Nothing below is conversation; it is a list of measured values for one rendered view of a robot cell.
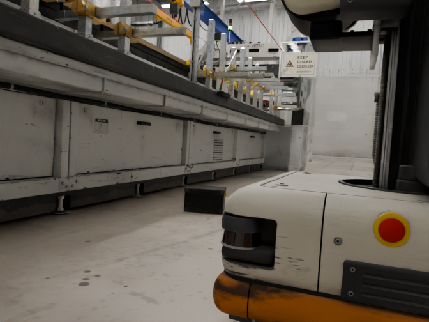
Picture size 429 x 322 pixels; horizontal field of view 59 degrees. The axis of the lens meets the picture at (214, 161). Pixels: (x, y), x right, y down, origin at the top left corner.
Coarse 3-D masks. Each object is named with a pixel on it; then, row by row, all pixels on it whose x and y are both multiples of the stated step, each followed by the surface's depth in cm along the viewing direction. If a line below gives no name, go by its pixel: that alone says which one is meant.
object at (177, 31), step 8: (96, 32) 170; (104, 32) 168; (112, 32) 167; (136, 32) 163; (144, 32) 162; (152, 32) 160; (160, 32) 159; (168, 32) 158; (176, 32) 156; (184, 32) 157
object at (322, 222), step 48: (240, 192) 68; (288, 192) 65; (336, 192) 67; (384, 192) 71; (240, 240) 66; (288, 240) 62; (336, 240) 60; (384, 240) 57; (240, 288) 65; (288, 288) 63; (336, 288) 60; (384, 288) 57
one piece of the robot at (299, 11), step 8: (288, 0) 81; (296, 0) 80; (304, 0) 80; (312, 0) 79; (320, 0) 79; (328, 0) 78; (336, 0) 78; (296, 8) 81; (304, 8) 80; (312, 8) 80; (320, 8) 80; (328, 8) 80; (352, 24) 95
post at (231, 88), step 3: (231, 48) 300; (234, 48) 299; (231, 51) 300; (234, 51) 299; (231, 54) 300; (231, 57) 300; (234, 57) 299; (234, 60) 299; (231, 63) 300; (234, 63) 300; (231, 81) 301; (234, 81) 303; (231, 84) 301; (231, 87) 301; (231, 90) 301; (231, 93) 301
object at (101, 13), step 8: (96, 8) 140; (104, 8) 139; (112, 8) 138; (120, 8) 136; (128, 8) 135; (136, 8) 134; (144, 8) 133; (152, 8) 132; (56, 16) 146; (64, 16) 145; (72, 16) 144; (96, 16) 140; (104, 16) 140; (112, 16) 139; (120, 16) 139; (128, 16) 138
